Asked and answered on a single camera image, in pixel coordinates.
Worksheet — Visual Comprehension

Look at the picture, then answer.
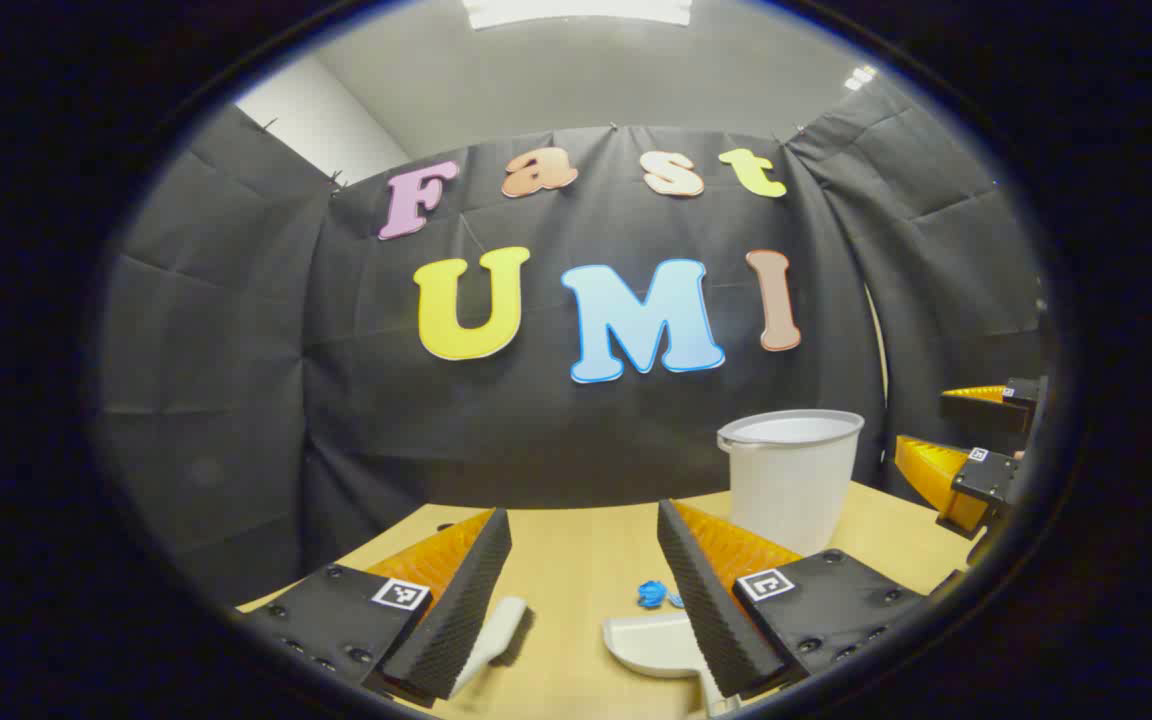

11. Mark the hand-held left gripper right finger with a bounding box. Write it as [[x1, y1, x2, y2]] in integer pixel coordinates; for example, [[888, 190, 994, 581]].
[[656, 498, 929, 699]]

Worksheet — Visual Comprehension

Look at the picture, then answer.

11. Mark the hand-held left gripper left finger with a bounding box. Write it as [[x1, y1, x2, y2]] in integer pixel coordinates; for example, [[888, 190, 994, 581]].
[[239, 507, 515, 703]]

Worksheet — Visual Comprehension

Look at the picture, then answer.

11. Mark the small grey broom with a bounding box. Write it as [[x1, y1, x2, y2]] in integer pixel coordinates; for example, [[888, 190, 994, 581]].
[[448, 597, 535, 701]]

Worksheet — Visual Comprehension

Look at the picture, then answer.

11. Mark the grey plastic dustpan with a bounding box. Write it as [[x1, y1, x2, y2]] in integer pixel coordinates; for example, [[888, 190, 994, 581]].
[[603, 612, 739, 717]]

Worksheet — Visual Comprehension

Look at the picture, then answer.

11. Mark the white plastic garbage bin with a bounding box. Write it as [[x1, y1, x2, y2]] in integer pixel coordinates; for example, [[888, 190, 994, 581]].
[[717, 409, 865, 558]]

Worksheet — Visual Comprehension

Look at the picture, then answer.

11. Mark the wooden desktop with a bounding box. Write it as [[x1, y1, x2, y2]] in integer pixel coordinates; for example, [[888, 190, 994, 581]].
[[236, 482, 977, 720]]

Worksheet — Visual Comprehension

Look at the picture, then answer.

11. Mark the black backdrop cloth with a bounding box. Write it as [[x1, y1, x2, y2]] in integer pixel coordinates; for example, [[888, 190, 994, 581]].
[[96, 75, 1047, 606]]

